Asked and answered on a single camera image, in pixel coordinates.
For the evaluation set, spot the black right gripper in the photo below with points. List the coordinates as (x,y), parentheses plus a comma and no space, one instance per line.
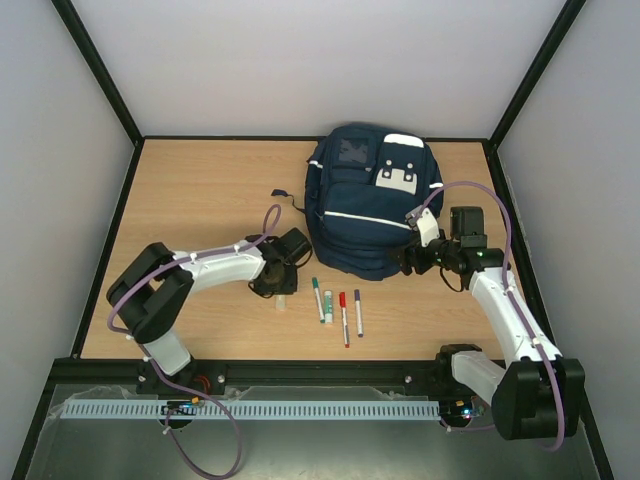
(413,256)

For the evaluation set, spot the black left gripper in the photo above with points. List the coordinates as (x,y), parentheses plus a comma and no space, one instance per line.
(289,288)

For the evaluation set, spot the yellow highlighter pen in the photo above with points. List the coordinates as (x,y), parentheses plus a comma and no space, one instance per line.
(280,303)

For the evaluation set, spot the navy blue student backpack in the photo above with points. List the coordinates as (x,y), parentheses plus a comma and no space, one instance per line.
(361,182)

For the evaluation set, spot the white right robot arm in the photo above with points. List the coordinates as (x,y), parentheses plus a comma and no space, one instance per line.
(537,393)

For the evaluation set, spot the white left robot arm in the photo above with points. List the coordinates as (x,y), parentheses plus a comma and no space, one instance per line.
(149,295)

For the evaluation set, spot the green marker pen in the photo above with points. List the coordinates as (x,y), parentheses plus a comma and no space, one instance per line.
(318,299)

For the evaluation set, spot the white glue stick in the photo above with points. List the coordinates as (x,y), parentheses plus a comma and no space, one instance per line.
(328,307)

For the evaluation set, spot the red marker pen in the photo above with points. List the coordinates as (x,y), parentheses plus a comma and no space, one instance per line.
(344,319)

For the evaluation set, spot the purple marker pen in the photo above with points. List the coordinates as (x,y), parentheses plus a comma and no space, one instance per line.
(358,311)

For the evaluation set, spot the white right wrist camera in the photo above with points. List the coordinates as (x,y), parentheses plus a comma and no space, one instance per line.
(424,223)

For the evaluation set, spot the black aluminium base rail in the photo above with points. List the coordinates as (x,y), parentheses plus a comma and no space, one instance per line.
(431,378)

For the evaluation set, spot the light blue cable duct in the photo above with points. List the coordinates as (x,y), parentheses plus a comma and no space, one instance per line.
(253,410)

